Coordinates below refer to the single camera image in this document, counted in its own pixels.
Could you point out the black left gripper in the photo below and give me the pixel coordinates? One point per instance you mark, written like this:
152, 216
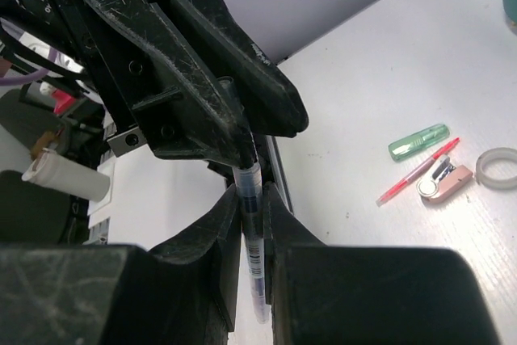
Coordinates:
85, 47

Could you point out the pink mini stapler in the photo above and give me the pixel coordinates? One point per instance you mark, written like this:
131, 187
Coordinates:
442, 180

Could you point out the red pink pen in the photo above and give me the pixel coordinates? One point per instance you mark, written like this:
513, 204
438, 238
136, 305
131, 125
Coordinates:
416, 173

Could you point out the clear tape roll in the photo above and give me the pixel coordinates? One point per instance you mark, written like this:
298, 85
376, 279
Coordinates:
496, 169

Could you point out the green capped marker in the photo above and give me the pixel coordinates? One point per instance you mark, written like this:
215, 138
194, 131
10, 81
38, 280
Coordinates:
415, 143

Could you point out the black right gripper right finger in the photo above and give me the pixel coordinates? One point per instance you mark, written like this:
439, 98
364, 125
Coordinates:
322, 294

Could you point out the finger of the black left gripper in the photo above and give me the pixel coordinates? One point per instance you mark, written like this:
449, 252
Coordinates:
272, 104
176, 101

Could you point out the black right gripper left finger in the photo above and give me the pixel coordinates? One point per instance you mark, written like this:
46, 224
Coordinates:
183, 291

